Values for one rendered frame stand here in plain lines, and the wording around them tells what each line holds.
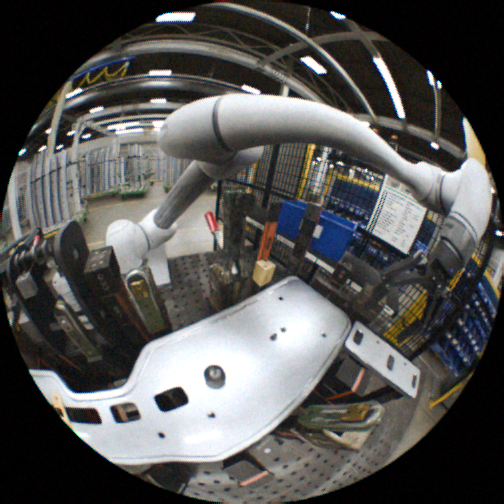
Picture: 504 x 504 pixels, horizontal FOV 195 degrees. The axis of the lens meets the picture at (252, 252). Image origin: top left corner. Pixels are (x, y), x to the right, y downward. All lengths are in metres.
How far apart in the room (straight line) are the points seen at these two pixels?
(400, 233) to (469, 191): 0.42
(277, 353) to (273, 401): 0.09
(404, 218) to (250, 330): 0.65
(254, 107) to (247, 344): 0.36
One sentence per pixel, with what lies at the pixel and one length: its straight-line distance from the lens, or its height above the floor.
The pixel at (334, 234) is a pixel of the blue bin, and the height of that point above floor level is 1.12.
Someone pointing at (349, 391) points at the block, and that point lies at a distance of 0.37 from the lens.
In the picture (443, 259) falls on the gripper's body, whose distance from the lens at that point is 0.33.
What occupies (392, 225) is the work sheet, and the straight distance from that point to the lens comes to 0.69.
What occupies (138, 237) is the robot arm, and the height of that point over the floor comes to 0.95.
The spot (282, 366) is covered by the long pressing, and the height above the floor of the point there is 1.00.
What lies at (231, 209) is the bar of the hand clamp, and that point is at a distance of 0.24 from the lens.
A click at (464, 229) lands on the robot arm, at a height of 1.31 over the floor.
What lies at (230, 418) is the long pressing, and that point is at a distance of 0.25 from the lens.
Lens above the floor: 1.25
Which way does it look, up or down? 31 degrees down
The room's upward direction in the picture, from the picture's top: 12 degrees clockwise
